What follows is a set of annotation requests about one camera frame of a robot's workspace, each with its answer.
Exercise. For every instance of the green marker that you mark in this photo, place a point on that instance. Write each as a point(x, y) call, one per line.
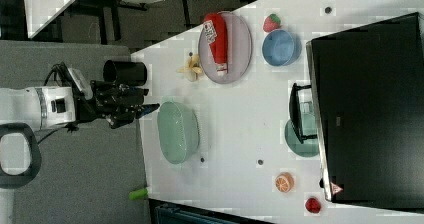
point(138, 194)

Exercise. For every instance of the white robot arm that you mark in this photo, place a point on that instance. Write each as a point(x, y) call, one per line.
point(53, 107)

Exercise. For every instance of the black toaster oven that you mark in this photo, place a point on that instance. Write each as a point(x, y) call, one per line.
point(368, 100)

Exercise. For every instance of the toy orange half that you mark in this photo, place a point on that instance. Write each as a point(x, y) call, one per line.
point(284, 182)

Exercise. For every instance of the toy strawberry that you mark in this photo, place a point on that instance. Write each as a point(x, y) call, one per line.
point(271, 23)

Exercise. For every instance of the white table in background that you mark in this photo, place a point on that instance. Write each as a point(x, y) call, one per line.
point(39, 13)

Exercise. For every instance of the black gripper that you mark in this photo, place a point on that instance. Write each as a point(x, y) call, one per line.
point(118, 104)

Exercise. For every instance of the blue bowl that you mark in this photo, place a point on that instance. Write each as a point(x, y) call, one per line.
point(281, 48)

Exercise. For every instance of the green mug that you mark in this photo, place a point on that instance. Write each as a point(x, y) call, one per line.
point(306, 148)

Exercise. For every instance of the peeled toy banana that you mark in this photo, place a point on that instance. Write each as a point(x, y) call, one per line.
point(192, 68)

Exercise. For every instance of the black chair frame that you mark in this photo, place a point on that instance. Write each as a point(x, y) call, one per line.
point(20, 155)

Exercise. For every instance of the grey round plate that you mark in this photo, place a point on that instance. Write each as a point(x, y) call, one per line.
point(239, 50)

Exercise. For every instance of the green plastic strainer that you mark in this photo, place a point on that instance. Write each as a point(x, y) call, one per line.
point(178, 132)

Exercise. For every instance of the small red toy fruit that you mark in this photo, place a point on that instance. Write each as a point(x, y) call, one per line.
point(313, 205)

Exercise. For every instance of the black cylindrical cup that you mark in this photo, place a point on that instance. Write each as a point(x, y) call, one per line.
point(129, 73)

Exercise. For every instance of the red ketchup bottle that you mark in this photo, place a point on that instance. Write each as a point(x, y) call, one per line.
point(215, 30)

